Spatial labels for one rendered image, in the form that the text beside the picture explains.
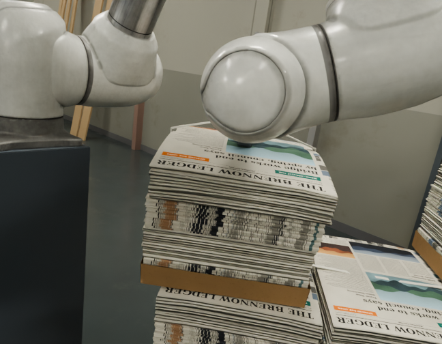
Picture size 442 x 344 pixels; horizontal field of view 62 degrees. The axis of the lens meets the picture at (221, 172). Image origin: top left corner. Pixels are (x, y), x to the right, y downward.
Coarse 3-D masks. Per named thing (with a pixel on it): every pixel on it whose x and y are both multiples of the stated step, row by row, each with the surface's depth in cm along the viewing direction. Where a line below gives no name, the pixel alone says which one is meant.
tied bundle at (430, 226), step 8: (440, 168) 88; (440, 176) 88; (432, 184) 90; (440, 184) 86; (432, 192) 90; (440, 192) 86; (432, 200) 88; (440, 200) 85; (424, 208) 91; (432, 208) 88; (440, 208) 84; (424, 216) 91; (432, 216) 87; (440, 216) 84; (424, 224) 91; (432, 224) 87; (440, 224) 83; (424, 232) 90; (432, 232) 86; (440, 232) 83; (432, 240) 85; (440, 240) 83; (440, 248) 81
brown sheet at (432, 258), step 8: (416, 232) 93; (416, 240) 92; (424, 240) 88; (416, 248) 92; (424, 248) 88; (432, 248) 84; (424, 256) 87; (432, 256) 83; (440, 256) 80; (432, 264) 83; (440, 264) 80; (440, 272) 79
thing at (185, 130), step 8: (184, 128) 75; (192, 128) 76; (200, 136) 70; (208, 136) 71; (216, 136) 72; (224, 136) 74; (256, 144) 70; (264, 144) 70; (272, 144) 71; (280, 144) 73; (288, 144) 74; (296, 144) 75; (312, 152) 69
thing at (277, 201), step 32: (160, 160) 56; (192, 160) 57; (224, 160) 59; (256, 160) 61; (288, 160) 63; (320, 160) 65; (160, 192) 56; (192, 192) 55; (224, 192) 55; (256, 192) 55; (288, 192) 54; (320, 192) 54; (160, 224) 59; (192, 224) 58; (224, 224) 58; (256, 224) 58; (288, 224) 57; (320, 224) 57; (160, 256) 62; (192, 256) 61; (224, 256) 61; (256, 256) 60; (288, 256) 60
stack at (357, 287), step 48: (336, 240) 93; (336, 288) 71; (384, 288) 74; (432, 288) 77; (192, 336) 64; (240, 336) 63; (288, 336) 62; (336, 336) 61; (384, 336) 60; (432, 336) 60
